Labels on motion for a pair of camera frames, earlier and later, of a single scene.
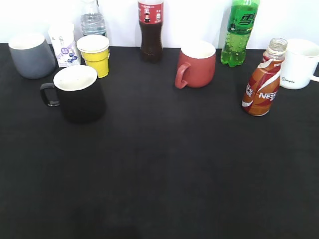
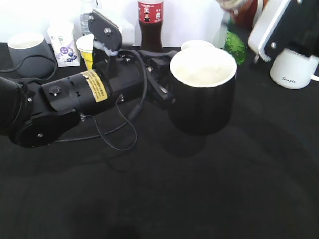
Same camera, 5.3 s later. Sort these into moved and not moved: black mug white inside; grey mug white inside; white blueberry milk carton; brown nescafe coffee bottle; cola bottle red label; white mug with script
Moved: black mug white inside; brown nescafe coffee bottle
Not moved: white mug with script; cola bottle red label; white blueberry milk carton; grey mug white inside
